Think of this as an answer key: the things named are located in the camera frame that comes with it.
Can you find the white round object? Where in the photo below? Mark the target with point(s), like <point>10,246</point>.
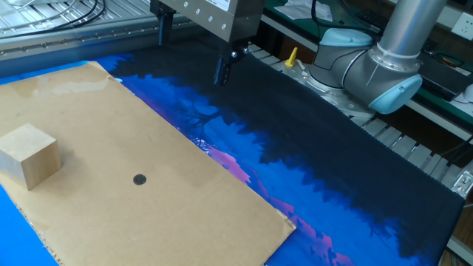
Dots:
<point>469,93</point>

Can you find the white wall socket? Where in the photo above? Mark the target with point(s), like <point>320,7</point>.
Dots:
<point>463,26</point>

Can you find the silver Schunk gripper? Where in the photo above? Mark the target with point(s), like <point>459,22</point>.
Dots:
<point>210,14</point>

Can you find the black round dot marker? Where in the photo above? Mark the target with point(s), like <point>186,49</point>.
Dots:
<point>139,179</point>

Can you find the aluminium corner bracket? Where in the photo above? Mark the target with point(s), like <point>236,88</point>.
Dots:
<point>463,183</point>

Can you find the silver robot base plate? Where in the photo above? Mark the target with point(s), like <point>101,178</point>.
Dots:
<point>343,104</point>

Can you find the brown cardboard sheet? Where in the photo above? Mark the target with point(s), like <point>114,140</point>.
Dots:
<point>148,129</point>

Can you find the white zip tie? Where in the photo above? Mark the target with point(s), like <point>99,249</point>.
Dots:
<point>391,54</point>

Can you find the small yellow object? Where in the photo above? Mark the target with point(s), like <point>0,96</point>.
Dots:
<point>292,59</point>

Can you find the black flat device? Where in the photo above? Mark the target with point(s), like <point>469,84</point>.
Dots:
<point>439,79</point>

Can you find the aluminium table rail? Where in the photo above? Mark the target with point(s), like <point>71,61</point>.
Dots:
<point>74,41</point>

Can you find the blue forest print cloth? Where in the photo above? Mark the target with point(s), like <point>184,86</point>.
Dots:
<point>332,166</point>

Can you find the white paper sheet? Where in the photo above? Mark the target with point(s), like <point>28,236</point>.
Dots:
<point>303,9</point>

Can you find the large wooden cube block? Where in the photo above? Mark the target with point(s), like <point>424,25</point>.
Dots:
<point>29,159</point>

